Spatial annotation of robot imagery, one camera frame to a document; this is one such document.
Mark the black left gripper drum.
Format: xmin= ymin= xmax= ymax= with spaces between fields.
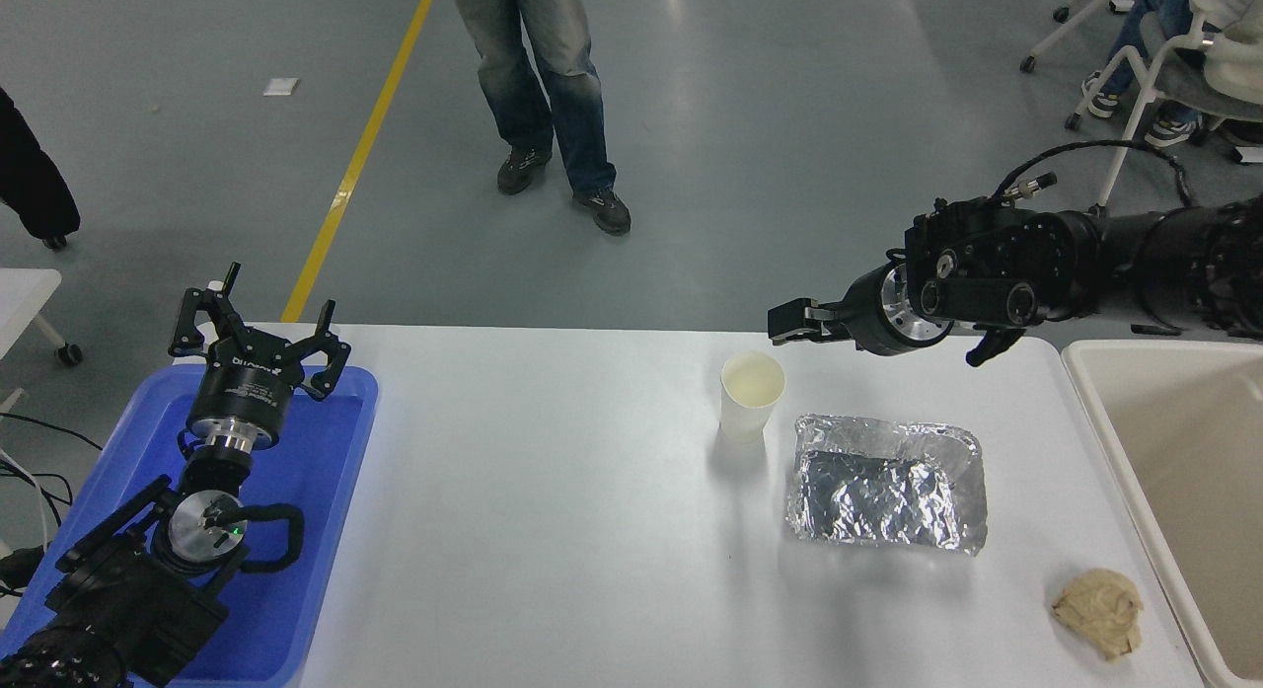
xmin=186 ymin=340 xmax=304 ymax=437

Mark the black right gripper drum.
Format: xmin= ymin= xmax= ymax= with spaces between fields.
xmin=842 ymin=263 xmax=906 ymax=357

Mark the white paper cup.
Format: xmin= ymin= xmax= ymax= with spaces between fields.
xmin=718 ymin=350 xmax=787 ymax=445

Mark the blue plastic tray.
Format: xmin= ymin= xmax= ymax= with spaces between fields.
xmin=0 ymin=364 xmax=380 ymax=688

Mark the silver foil tray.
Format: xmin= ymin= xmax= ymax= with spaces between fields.
xmin=785 ymin=415 xmax=989 ymax=557

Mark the small white wheeled table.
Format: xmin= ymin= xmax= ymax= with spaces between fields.
xmin=0 ymin=269 xmax=85 ymax=415

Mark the white wheeled chair base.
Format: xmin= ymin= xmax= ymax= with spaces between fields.
xmin=1019 ymin=0 xmax=1146 ymax=75

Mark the standing person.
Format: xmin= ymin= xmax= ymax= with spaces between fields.
xmin=442 ymin=0 xmax=633 ymax=238

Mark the large pale bin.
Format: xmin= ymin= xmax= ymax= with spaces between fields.
xmin=1062 ymin=340 xmax=1263 ymax=688

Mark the crumpled tan paper ball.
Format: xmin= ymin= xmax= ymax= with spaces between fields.
xmin=1051 ymin=568 xmax=1146 ymax=662

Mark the seated person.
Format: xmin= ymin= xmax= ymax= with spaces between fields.
xmin=1081 ymin=0 xmax=1263 ymax=149

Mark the black cable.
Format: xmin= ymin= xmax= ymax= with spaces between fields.
xmin=0 ymin=413 xmax=106 ymax=511

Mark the white cable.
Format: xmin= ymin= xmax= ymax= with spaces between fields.
xmin=0 ymin=447 xmax=55 ymax=553

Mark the white frame wheeled chair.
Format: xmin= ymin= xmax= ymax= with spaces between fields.
xmin=1064 ymin=7 xmax=1263 ymax=215

